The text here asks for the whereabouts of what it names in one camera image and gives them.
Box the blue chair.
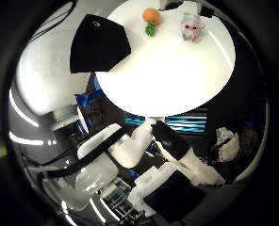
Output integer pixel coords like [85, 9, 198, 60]
[74, 74, 106, 111]

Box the blue striped crate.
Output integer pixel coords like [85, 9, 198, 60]
[123, 112, 208, 134]

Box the black fabric container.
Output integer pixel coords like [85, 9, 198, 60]
[69, 13, 132, 74]

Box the white wire rack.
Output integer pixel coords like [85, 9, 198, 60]
[102, 178, 142, 221]

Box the black cable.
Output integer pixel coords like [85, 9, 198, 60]
[25, 126, 128, 180]

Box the white chair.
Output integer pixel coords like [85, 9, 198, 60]
[75, 122, 123, 192]

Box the pastel unicorn plush toy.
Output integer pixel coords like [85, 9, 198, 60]
[179, 11, 206, 44]

